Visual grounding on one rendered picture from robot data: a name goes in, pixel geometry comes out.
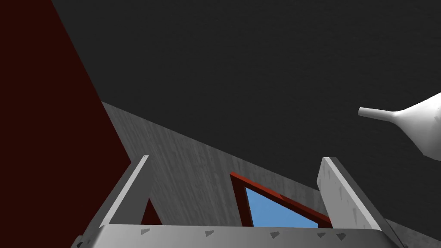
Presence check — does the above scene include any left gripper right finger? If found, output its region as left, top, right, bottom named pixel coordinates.
left=317, top=156, right=404, bottom=247

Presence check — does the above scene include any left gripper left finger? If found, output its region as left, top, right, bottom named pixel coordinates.
left=84, top=155, right=162, bottom=238

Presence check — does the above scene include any red framed window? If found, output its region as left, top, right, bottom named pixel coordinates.
left=230, top=172, right=333, bottom=229

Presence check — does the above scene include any white ceiling lamp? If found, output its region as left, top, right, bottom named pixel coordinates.
left=358, top=92, right=441, bottom=161

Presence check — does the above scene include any dark red door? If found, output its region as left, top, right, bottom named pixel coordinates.
left=0, top=0, right=162, bottom=248

